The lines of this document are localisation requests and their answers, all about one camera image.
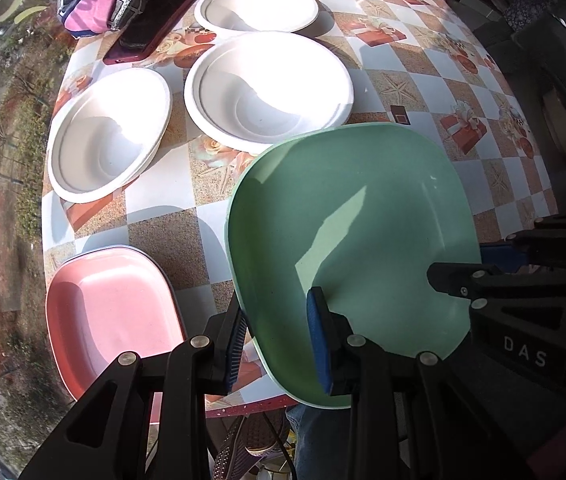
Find white paper bowl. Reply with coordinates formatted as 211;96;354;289
194;0;319;34
183;32;355;155
47;67;172;204

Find green square plate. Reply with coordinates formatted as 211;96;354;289
225;122;480;410

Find dark red smartphone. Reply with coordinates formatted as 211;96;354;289
103;0;194;65

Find pink square plate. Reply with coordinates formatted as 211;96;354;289
46;246;187;399

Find patterned tablecloth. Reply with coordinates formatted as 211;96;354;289
41;0;557;414

